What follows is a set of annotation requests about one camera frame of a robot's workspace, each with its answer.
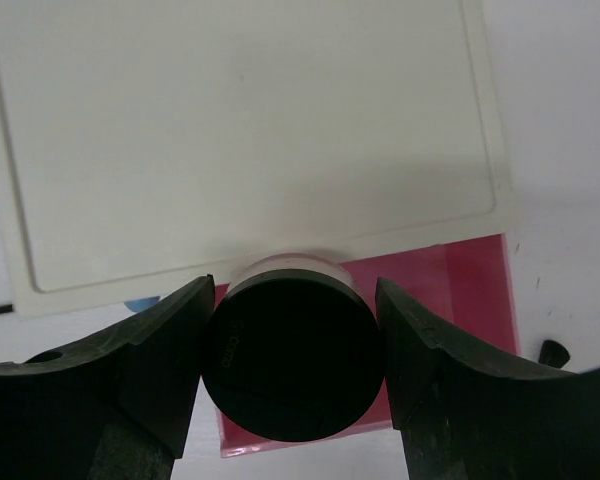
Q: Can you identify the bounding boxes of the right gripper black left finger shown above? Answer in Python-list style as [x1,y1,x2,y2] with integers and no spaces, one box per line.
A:
[0,276,215,479]

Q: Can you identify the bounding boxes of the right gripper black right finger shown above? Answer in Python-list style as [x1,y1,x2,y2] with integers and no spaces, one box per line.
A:
[375,279,600,479]

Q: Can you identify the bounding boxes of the light blue small drawer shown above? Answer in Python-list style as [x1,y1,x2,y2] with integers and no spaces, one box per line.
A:
[124,296,160,313]

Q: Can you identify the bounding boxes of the pink drawer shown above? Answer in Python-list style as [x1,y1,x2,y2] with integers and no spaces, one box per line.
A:
[216,234,519,458]

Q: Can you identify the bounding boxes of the black lid powder jar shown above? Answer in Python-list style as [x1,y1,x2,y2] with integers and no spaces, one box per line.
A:
[202,253,386,443]

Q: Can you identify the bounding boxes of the large black makeup brush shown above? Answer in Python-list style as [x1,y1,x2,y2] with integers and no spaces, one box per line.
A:
[538,339,571,369]

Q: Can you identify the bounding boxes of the white drawer cabinet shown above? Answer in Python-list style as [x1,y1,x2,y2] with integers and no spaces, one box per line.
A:
[0,1,516,316]

